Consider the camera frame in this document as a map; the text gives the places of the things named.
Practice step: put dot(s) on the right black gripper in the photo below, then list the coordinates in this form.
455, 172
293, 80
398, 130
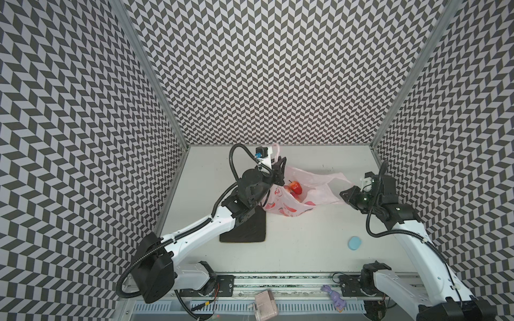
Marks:
357, 193

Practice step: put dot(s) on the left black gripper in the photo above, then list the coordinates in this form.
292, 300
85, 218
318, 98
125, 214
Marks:
277, 172

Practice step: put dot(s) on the red fake apple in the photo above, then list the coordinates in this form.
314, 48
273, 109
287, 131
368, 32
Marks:
296, 187

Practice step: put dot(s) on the pink plastic bag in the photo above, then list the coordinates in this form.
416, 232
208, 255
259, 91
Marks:
316, 191

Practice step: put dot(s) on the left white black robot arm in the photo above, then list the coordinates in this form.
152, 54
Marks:
159, 265

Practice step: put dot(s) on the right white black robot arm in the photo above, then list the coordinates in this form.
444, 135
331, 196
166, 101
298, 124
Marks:
446, 297

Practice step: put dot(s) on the light blue oval object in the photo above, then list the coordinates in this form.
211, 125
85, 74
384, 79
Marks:
354, 243

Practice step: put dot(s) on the black rectangular tray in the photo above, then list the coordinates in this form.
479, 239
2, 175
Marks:
252, 231

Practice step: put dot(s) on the purple toy figure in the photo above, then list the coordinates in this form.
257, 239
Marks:
338, 303

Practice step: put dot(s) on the pink small box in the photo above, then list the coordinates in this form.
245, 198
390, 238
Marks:
265, 306

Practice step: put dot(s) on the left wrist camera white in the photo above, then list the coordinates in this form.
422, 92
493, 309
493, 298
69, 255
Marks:
263, 154

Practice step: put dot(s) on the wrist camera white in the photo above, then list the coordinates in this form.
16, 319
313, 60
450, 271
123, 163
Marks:
368, 181
263, 154

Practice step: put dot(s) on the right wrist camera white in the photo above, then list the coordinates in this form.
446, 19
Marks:
368, 181

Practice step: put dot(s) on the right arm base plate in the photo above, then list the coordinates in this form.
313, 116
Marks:
350, 287

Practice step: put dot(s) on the aluminium front rail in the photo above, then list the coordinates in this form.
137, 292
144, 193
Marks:
290, 285

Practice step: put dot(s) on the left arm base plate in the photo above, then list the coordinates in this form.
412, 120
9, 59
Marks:
222, 285

